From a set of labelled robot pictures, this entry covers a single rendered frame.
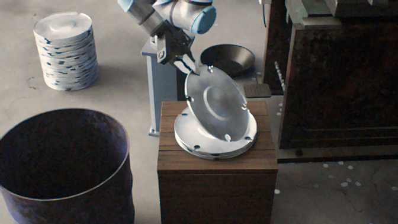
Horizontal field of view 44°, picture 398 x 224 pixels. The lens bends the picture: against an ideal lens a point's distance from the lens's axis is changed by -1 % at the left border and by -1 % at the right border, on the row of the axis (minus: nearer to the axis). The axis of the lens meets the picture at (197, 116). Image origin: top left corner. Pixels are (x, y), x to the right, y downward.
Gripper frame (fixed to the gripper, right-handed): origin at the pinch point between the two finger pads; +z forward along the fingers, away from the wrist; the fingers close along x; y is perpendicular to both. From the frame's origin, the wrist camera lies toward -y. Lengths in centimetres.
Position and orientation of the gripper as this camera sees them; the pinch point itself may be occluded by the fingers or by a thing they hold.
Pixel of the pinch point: (195, 74)
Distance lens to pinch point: 168.1
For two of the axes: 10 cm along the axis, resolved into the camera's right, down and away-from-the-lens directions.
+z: 6.7, 6.9, 2.7
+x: -6.7, 4.2, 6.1
